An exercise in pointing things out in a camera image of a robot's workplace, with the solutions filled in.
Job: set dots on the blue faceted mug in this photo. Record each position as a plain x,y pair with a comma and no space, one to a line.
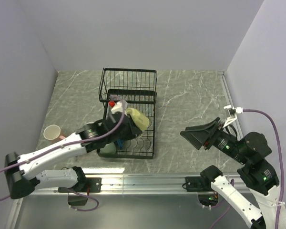
120,144

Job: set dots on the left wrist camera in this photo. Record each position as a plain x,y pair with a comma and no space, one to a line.
119,106

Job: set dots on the black wire dish rack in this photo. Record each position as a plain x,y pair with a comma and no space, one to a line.
138,87

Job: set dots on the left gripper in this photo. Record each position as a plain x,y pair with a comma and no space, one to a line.
135,131

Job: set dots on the aluminium mounting rail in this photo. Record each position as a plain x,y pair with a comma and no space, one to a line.
151,183

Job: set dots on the yellow mug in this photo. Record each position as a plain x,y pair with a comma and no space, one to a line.
139,119

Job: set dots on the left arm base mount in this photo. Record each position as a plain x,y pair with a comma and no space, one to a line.
90,184

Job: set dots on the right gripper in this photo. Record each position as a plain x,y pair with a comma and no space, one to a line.
196,134

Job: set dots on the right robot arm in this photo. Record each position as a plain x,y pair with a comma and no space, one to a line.
256,173

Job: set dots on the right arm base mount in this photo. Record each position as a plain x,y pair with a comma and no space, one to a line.
203,182

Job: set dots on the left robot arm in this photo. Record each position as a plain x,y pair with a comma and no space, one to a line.
28,172

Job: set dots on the pink floral mug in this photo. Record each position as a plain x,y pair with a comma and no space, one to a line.
53,133

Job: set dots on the mint green cup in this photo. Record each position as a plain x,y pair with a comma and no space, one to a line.
109,149

